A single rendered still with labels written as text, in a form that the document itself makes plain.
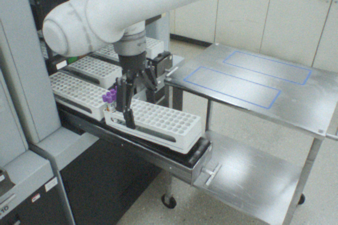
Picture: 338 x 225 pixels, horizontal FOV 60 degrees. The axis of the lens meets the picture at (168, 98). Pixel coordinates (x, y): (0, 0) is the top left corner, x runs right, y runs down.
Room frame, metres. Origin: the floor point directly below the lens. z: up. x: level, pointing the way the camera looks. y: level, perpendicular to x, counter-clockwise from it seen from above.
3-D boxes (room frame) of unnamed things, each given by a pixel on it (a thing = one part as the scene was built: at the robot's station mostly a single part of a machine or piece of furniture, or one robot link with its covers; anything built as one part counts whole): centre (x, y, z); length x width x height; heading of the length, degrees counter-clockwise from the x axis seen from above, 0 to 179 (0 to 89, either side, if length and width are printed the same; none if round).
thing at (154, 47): (1.32, 0.17, 0.83); 0.30 x 0.10 x 0.06; 58
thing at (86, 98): (0.87, 0.32, 0.83); 0.30 x 0.10 x 0.06; 58
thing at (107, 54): (1.19, 0.25, 0.83); 0.30 x 0.10 x 0.06; 58
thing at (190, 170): (0.78, 0.17, 0.78); 0.73 x 0.14 x 0.09; 58
